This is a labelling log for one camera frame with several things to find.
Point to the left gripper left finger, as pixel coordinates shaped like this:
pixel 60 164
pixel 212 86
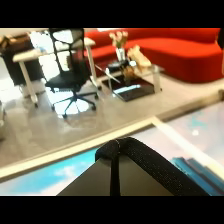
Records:
pixel 96 180

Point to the glass coffee table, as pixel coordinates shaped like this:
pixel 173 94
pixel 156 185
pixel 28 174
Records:
pixel 140 87

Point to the white desk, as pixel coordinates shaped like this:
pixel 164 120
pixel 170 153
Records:
pixel 26 55

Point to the vase with flowers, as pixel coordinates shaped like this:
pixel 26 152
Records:
pixel 119 45

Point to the silver frame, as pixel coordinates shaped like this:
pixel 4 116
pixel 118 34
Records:
pixel 76 148

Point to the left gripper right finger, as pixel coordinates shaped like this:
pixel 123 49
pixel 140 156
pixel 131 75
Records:
pixel 136 181

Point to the black office chair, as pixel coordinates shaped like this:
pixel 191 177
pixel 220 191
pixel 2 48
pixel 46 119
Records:
pixel 68 78

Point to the red sofa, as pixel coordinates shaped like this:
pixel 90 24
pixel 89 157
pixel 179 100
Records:
pixel 186 53

